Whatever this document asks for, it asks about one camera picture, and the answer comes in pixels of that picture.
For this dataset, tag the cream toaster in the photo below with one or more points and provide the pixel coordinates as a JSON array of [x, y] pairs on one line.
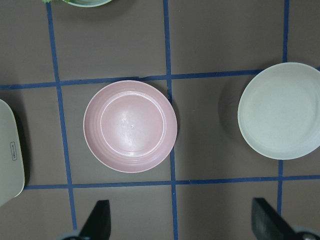
[[12, 174]]

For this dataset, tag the green plate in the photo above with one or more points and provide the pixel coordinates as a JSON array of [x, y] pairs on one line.
[[87, 3]]

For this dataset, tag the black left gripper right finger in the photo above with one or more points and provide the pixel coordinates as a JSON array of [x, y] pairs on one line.
[[267, 224]]

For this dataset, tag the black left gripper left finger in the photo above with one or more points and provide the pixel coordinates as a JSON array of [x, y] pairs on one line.
[[98, 224]]

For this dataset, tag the green lettuce leaf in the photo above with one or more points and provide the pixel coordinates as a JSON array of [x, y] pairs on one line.
[[48, 1]]

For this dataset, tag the cream white plate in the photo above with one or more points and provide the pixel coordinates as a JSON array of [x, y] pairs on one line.
[[279, 111]]

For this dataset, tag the pink plate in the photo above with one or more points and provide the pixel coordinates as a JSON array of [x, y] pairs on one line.
[[130, 126]]

